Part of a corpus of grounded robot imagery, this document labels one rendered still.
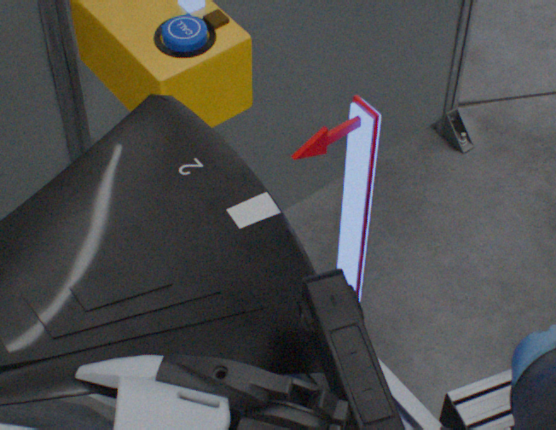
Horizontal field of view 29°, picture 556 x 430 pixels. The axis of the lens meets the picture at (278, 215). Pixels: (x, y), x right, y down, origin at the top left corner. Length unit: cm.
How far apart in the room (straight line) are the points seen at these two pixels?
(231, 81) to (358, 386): 46
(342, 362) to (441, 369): 144
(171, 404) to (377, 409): 11
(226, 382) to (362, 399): 8
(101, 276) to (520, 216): 169
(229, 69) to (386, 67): 113
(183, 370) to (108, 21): 48
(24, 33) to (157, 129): 79
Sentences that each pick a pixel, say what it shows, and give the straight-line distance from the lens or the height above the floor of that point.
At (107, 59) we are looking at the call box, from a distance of 101.
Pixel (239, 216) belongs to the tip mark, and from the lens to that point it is 69.
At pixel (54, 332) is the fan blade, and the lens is 63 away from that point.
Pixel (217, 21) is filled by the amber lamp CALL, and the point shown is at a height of 108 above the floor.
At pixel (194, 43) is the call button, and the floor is 108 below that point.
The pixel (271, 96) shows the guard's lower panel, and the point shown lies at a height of 39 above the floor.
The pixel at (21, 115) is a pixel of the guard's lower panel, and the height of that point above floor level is 61.
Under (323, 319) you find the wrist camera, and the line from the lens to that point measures 60.
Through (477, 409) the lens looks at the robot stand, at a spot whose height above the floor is 23.
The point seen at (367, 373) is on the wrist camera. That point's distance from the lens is 59.
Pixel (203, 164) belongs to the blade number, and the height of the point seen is 118.
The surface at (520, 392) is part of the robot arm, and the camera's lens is 73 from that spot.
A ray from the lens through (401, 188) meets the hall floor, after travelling 227.
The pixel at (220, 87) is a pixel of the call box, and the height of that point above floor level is 103.
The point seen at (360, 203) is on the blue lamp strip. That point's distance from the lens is 79.
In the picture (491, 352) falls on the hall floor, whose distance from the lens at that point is 206.
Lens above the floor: 170
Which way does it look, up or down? 50 degrees down
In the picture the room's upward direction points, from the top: 1 degrees clockwise
